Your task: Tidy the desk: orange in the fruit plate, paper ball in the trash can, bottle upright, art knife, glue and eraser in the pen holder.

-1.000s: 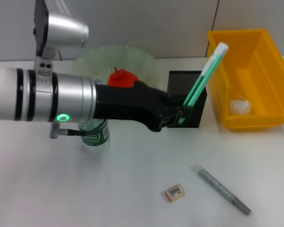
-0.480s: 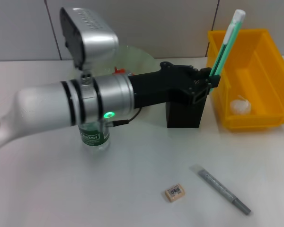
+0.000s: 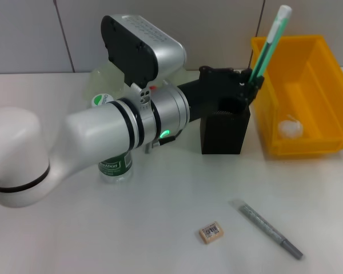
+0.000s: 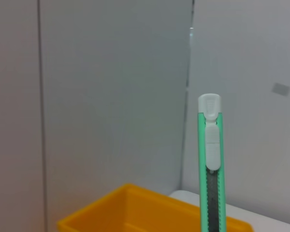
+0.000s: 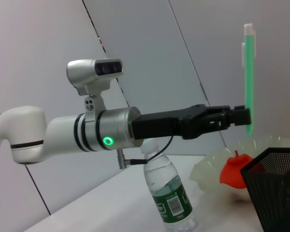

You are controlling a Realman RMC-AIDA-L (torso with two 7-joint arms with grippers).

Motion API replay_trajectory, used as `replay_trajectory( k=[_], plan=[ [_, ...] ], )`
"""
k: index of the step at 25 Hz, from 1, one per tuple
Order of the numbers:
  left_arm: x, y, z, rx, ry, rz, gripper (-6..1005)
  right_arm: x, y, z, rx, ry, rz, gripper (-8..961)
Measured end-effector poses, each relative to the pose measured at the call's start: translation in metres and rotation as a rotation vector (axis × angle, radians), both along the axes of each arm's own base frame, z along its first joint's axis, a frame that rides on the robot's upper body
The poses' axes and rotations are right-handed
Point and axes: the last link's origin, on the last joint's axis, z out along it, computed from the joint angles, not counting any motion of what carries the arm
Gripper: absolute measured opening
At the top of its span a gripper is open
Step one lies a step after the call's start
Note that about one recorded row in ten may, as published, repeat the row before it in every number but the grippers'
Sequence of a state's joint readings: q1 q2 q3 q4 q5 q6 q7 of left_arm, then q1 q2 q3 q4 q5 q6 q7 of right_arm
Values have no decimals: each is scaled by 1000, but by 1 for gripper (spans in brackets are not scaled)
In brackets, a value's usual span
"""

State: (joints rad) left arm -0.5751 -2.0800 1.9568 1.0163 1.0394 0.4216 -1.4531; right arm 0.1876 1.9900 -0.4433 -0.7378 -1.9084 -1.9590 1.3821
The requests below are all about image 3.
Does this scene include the white paper ball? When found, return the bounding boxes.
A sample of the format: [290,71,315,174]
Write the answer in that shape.
[277,114,304,139]

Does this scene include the yellow plastic bin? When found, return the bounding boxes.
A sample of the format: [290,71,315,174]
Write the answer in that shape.
[250,34,343,159]

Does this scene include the translucent green fruit bowl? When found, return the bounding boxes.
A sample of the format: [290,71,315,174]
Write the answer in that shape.
[84,61,188,100]

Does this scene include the black mesh pen holder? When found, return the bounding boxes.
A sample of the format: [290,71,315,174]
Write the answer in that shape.
[200,107,252,155]

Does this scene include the beige barcode eraser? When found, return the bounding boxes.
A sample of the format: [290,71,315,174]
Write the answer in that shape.
[198,220,226,244]

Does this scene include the clear green-label water bottle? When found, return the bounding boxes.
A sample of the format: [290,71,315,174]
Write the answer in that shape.
[90,93,134,183]

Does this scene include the grey marker pen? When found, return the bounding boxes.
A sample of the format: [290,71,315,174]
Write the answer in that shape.
[230,199,305,260]

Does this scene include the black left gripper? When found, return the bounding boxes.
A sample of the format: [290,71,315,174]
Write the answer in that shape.
[178,66,265,123]

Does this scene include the mint green utility knife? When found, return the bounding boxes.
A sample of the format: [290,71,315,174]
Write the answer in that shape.
[250,5,293,83]

